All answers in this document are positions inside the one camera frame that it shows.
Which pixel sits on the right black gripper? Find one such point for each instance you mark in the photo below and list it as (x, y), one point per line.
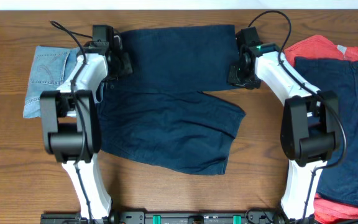
(237, 76)

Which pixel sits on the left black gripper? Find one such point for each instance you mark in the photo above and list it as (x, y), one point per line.
(125, 66)

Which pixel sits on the navy blue shorts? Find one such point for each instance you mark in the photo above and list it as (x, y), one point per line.
(164, 113)

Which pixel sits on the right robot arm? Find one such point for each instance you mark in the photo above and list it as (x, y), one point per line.
(310, 130)

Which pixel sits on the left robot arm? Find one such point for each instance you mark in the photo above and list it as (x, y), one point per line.
(71, 127)

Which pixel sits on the folded light blue jeans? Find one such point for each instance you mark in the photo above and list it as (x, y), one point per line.
(53, 68)

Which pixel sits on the red t-shirt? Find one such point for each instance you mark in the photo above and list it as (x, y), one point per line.
(317, 47)

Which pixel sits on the navy shorts in pile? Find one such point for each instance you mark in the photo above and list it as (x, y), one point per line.
(339, 183)

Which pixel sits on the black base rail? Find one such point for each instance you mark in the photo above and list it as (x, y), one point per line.
(254, 216)

